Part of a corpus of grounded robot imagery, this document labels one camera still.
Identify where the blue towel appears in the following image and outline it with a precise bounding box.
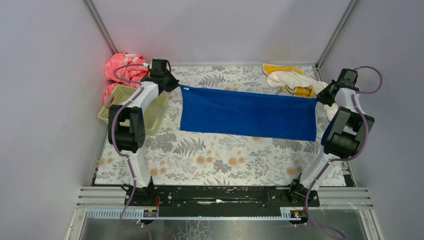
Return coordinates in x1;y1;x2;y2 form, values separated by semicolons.
180;85;317;141

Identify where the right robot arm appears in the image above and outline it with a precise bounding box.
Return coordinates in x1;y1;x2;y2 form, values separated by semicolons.
287;68;375;206

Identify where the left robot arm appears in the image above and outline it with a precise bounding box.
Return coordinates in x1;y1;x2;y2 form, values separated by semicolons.
108;58;180;191

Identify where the pink patterned cloth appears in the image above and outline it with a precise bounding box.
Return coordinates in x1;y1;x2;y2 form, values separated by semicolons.
102;52;149;103

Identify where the green plastic basket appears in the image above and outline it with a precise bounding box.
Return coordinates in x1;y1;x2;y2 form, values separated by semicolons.
97;85;169;136

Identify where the yellow towel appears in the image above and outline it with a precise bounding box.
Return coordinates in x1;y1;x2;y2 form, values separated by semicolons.
262;63;303;95

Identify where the cream towel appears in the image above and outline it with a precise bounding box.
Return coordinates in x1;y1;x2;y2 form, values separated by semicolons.
266;70;339;122

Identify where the floral table mat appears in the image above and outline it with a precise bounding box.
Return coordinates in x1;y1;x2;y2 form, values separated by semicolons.
94;65;355;187

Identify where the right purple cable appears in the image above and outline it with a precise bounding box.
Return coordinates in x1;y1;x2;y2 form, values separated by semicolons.
294;65;384;239

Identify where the purple cable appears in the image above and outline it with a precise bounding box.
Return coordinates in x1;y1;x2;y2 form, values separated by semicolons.
294;65;384;239
110;63;150;240

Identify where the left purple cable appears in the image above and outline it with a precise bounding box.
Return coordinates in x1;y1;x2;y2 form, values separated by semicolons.
110;63;150;240

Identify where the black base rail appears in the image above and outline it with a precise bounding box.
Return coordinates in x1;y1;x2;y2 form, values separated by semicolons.
121;183;320;218

